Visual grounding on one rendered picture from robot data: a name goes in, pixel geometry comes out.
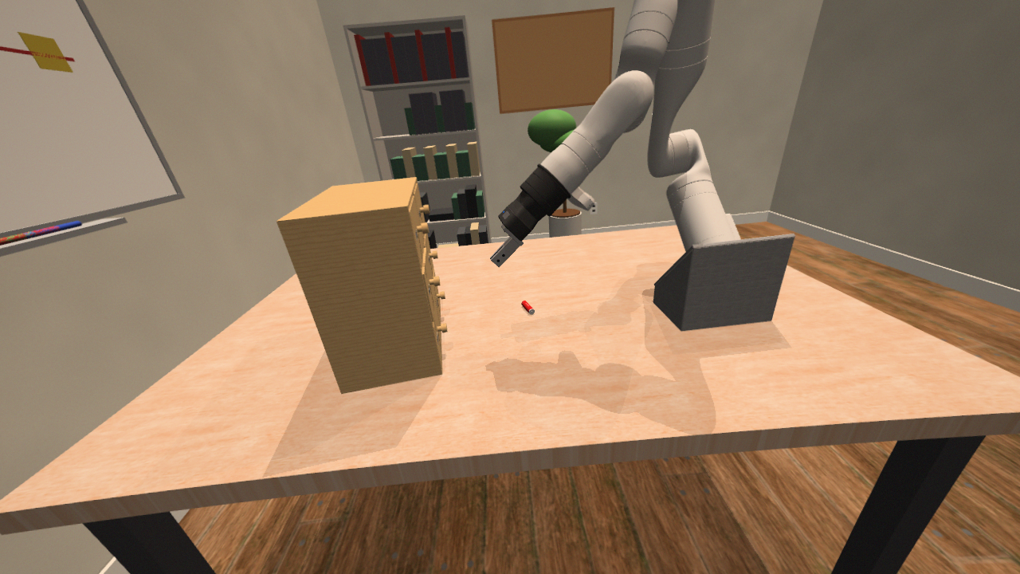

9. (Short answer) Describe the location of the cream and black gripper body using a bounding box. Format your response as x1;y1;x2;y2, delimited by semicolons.
498;144;594;241

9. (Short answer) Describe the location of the brown wooden drawer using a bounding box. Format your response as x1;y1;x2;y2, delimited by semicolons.
422;248;440;322
414;182;430;225
409;195;429;267
434;272;445;326
424;234;438;278
434;299;448;361

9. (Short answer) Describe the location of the small wooden chest of drawers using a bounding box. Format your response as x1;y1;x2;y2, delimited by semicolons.
277;177;442;394

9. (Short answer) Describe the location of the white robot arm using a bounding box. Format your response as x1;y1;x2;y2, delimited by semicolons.
561;0;741;252

